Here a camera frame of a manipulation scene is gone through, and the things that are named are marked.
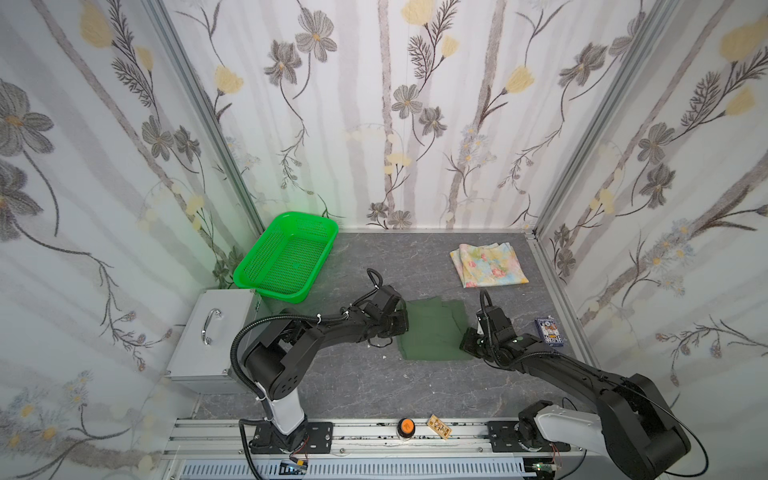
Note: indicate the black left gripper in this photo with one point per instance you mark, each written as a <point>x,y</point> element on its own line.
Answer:
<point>398,321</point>

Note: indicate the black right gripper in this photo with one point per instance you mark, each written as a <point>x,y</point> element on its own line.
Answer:
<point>475,343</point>

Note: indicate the dark green skirt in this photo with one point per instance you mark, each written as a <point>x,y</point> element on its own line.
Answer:
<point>435,330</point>

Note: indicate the pastel floral skirt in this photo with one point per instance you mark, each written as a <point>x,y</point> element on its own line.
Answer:
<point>487,266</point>

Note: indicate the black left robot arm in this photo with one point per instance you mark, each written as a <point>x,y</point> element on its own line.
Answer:
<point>271,355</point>

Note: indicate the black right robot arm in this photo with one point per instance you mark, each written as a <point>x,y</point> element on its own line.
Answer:
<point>628,420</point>

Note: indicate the small wooden tag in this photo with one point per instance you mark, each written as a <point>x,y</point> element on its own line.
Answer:
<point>439,427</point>

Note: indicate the orange emergency stop button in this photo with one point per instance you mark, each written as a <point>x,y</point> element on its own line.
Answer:
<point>406,428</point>

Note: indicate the green plastic basket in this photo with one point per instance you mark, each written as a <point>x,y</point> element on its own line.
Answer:
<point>287,258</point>

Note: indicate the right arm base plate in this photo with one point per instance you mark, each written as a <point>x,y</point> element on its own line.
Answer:
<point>504,437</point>

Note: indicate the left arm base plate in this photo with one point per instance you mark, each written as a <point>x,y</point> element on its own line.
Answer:
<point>308,438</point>

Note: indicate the grey metal box with handle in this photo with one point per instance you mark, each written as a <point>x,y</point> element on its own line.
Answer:
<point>201,360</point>

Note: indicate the white slotted cable duct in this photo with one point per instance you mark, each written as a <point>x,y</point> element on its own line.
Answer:
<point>381,468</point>

